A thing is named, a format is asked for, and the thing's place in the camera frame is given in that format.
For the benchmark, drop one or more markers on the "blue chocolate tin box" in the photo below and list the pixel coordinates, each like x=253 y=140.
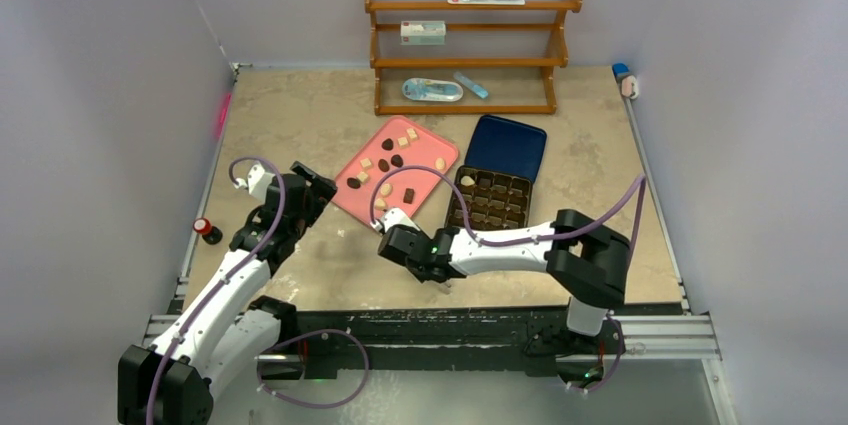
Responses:
x=497 y=201

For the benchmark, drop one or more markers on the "light blue oval package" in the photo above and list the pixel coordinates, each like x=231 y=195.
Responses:
x=430 y=90

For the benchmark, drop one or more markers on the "pink plastic tray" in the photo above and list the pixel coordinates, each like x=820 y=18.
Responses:
x=416 y=173

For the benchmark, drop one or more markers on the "wooden shelf rack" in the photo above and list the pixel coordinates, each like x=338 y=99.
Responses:
x=530 y=36

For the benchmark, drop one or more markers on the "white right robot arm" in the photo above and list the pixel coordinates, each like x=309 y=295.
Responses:
x=588 y=259

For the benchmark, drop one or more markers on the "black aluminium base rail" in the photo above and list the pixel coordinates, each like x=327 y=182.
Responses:
x=532 y=340

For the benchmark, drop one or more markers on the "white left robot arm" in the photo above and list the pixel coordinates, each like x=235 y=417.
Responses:
x=218 y=316

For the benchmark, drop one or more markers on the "dark rectangular chocolate piece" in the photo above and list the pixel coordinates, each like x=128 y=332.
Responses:
x=409 y=195

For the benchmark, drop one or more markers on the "blue white corner device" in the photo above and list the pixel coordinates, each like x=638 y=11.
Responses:
x=626 y=80

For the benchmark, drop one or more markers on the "light blue small tube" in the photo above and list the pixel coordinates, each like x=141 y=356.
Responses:
x=471 y=85

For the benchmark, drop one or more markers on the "dark blue tin lid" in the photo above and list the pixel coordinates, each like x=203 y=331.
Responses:
x=506 y=146

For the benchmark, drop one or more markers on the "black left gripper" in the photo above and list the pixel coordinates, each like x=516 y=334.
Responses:
x=316 y=195

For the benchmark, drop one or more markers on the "white green small box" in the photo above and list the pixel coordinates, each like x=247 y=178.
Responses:
x=423 y=33

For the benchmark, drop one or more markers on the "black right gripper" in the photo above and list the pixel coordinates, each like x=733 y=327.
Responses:
x=394 y=244

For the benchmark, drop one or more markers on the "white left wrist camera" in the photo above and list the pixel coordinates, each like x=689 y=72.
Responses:
x=257 y=181

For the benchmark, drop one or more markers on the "red black button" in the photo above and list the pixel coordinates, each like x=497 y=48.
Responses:
x=209 y=233

